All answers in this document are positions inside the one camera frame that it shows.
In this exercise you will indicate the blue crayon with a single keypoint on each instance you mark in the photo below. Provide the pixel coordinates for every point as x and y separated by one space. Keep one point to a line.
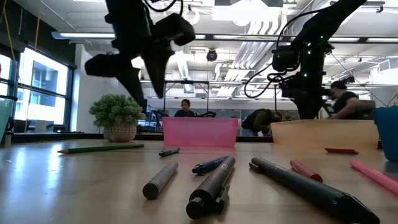
208 165

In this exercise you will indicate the green pencil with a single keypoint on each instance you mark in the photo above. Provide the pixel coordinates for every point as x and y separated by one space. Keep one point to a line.
102 148

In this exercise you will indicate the red eraser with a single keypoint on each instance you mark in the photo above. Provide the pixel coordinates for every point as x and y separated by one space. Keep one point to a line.
342 151

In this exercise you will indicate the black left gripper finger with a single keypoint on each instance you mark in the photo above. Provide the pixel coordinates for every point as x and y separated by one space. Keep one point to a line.
135 84
157 71

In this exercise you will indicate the potted green plant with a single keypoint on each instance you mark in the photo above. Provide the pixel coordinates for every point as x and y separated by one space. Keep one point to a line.
116 112

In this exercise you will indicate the grey crayon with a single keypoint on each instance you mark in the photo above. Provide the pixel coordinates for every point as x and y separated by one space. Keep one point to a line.
160 180

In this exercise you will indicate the green plastic bin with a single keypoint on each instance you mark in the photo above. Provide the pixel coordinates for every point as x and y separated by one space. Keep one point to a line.
5 121

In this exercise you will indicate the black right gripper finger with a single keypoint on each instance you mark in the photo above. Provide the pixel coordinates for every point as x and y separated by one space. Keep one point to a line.
302 109
314 109

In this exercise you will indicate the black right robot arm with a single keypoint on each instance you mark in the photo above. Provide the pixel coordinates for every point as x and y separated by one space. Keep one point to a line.
326 21

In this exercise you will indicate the long ceiling light strip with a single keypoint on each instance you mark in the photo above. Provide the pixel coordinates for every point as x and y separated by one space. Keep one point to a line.
84 35

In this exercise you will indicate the black ceiling camera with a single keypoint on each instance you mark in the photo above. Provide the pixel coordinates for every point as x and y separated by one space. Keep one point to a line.
212 55

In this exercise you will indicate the red crayon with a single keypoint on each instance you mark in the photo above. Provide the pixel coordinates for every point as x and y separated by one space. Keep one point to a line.
306 171

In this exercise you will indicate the person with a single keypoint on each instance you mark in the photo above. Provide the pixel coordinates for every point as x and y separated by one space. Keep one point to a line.
345 102
259 121
185 109

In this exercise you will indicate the long black pen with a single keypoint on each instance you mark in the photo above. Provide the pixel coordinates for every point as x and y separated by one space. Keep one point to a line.
311 189

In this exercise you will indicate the small grey marker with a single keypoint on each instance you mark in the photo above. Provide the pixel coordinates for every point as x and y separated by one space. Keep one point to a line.
169 152

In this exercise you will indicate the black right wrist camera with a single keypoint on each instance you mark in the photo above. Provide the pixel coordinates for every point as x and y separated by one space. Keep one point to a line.
284 59

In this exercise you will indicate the pink crayon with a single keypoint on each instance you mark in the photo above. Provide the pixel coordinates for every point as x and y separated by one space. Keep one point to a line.
376 176

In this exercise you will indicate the orange plastic bin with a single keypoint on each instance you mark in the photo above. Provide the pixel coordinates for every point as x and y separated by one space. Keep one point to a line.
326 133

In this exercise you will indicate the pink plastic bin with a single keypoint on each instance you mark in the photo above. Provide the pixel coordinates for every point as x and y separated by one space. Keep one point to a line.
200 132

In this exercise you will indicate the black table frame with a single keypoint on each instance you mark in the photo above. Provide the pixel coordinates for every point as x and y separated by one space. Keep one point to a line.
62 137

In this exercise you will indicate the blue plastic bin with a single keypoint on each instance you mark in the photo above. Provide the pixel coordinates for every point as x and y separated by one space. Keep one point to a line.
388 133

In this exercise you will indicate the black pen with clip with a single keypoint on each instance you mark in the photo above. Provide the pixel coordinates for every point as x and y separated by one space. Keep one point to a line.
211 186

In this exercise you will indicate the black background frame rig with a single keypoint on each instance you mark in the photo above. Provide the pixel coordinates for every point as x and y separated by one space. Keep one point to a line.
186 82

